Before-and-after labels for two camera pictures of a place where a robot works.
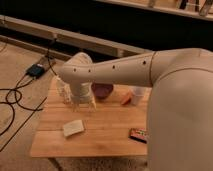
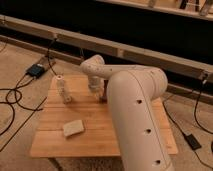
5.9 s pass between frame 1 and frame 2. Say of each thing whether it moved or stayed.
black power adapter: stayed
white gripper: moved
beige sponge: stayed
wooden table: stayed
